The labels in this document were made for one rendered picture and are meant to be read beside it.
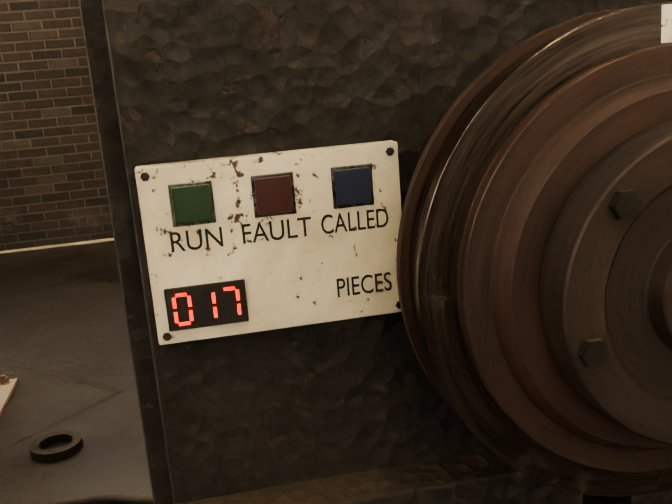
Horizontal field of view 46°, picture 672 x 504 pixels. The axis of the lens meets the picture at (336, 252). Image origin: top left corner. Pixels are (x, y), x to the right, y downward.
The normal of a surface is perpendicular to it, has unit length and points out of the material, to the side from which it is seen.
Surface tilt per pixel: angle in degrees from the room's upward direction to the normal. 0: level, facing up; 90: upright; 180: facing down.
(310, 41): 90
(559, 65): 90
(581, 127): 43
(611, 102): 35
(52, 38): 90
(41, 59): 90
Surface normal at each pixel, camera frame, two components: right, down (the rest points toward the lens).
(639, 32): 0.19, 0.21
